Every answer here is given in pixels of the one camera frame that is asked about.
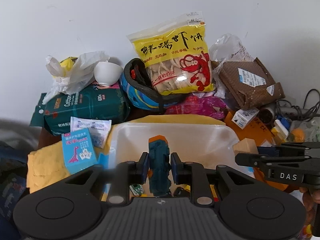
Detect wooden cube block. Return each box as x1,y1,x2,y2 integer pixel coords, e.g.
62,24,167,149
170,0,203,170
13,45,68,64
233,138,258,155

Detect black toy car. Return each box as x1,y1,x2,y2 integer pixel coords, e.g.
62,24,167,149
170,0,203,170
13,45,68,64
173,186,190,198

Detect teal toy robot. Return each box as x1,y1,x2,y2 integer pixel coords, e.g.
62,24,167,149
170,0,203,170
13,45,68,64
148,135,171,197

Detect white green toy car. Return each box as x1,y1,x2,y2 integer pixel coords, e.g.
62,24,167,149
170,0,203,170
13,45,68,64
130,184,146,197

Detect yellow flat box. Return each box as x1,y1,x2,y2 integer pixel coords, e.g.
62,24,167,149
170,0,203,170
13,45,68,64
271,120,289,145

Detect bag of green pieces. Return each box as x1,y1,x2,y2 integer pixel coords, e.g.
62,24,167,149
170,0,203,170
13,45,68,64
287,119,319,142

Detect orange cardboard box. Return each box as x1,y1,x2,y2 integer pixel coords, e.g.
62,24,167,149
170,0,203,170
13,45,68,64
223,110,288,192

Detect dark tape roll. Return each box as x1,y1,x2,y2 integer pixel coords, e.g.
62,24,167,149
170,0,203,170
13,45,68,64
257,103,276,125

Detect white plastic bin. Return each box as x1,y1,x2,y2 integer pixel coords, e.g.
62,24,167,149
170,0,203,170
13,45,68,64
108,122,253,201

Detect light blue card box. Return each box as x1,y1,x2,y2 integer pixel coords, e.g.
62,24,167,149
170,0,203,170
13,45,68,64
61,128,97,174

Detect small white medicine box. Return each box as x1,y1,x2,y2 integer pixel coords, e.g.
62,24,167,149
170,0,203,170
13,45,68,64
232,108,259,129

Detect white wipe sachets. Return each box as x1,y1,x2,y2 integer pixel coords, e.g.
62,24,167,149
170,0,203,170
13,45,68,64
70,116,112,148

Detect brown padded envelope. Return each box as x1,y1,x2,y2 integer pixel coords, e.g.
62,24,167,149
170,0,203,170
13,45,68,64
219,58,285,110

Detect yellow cloth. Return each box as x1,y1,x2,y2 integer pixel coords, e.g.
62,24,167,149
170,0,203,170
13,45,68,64
26,114,225,193

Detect dark green cotton pack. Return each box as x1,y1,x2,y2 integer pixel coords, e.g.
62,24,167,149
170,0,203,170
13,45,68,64
30,83,130,136

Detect pink plastic bag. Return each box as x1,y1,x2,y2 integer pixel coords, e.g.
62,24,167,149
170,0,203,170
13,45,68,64
165,94,228,120

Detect blue black helmet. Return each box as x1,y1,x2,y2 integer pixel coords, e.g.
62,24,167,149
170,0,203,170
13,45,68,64
119,58,186,113

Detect white ceramic bowl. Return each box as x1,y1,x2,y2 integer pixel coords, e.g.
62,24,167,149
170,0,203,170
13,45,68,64
94,62,123,86

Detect white plastic bag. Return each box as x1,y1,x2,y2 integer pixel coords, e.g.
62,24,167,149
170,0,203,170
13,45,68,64
42,51,110,105

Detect clear plastic bag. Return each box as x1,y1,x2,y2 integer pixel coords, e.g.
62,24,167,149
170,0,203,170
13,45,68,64
209,33,254,99

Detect yellow shrimp cracker bag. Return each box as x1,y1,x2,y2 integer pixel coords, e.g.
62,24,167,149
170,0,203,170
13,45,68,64
127,11,214,96

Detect black cables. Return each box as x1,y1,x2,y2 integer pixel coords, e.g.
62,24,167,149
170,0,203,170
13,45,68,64
274,88,320,120

